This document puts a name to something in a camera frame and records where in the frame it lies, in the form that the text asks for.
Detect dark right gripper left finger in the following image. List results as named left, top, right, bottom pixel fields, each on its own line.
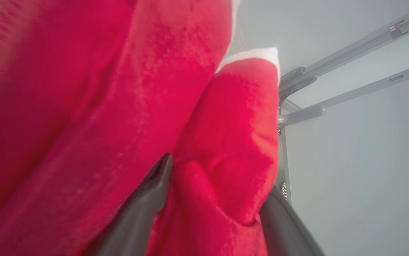
left=83, top=153, right=174, bottom=256

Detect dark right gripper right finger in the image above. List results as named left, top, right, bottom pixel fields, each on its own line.
left=259, top=185, right=326, bottom=256

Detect red shorts with white stripe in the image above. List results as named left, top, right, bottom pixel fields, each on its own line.
left=0, top=0, right=281, bottom=256

